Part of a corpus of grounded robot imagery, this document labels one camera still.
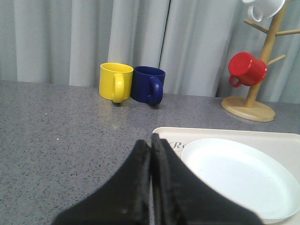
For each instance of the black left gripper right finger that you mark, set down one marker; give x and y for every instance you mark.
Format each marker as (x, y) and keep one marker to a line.
(180, 198)

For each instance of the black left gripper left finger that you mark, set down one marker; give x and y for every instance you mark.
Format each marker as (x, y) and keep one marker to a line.
(122, 200)

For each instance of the white round plate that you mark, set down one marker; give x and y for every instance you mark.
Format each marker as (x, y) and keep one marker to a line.
(245, 176)

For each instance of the wooden mug tree stand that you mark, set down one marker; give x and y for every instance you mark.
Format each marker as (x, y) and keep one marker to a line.
(249, 108)

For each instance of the beige rabbit serving tray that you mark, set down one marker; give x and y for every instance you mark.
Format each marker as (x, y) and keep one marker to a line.
(284, 148)

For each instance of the dark blue mug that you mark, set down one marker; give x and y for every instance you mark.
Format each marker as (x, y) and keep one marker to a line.
(147, 85)

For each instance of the yellow mug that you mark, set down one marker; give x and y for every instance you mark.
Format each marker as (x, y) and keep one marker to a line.
(115, 81)

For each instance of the red mug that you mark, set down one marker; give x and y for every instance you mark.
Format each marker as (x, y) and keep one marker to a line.
(245, 69)

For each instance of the grey curtain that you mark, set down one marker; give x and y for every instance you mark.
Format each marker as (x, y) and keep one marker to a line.
(66, 41)

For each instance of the white mug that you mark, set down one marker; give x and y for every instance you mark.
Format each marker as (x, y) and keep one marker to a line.
(259, 9)

